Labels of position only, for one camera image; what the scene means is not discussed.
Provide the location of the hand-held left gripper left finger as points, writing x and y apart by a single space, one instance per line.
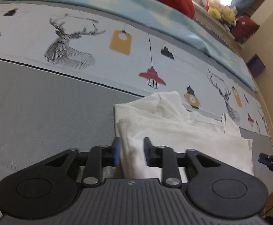
116 152

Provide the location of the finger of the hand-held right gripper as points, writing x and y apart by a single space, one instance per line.
263 156
265 163

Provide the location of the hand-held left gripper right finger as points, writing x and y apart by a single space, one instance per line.
147 150

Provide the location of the white garment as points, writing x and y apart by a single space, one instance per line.
174 131

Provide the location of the deer printed bed sheet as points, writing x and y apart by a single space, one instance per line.
127 70

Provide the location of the purple box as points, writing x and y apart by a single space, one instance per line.
256 64

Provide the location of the dark red cushion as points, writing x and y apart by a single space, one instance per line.
244 28

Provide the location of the white window sill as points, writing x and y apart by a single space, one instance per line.
218 31

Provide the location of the light blue bed sheet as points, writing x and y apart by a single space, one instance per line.
138 7

